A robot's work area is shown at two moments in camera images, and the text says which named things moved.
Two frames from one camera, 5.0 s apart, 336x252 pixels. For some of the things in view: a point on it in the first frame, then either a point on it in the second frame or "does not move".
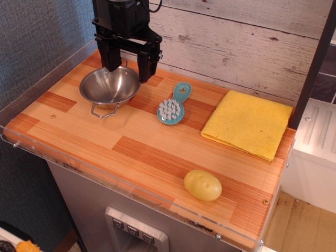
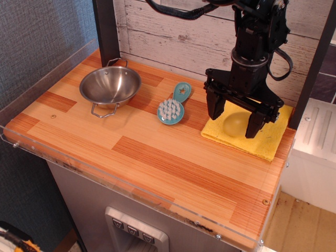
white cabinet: (311, 175) does not move
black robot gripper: (127, 22) -> (246, 83)
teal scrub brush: (171, 111) does not move
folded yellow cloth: (253, 125) does not move
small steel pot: (108, 90) does not move
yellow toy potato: (202, 185) -> (236, 124)
